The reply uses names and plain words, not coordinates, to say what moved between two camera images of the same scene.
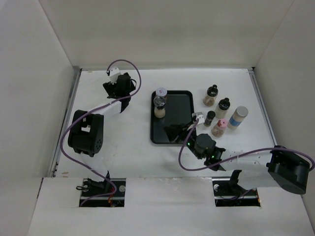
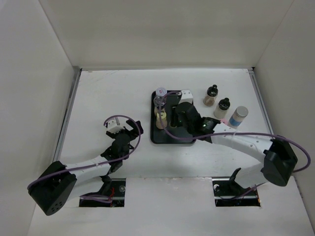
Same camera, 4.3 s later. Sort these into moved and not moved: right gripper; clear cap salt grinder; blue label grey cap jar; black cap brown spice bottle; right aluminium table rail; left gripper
Moved: right gripper; left gripper
Not moved: blue label grey cap jar; right aluminium table rail; clear cap salt grinder; black cap brown spice bottle
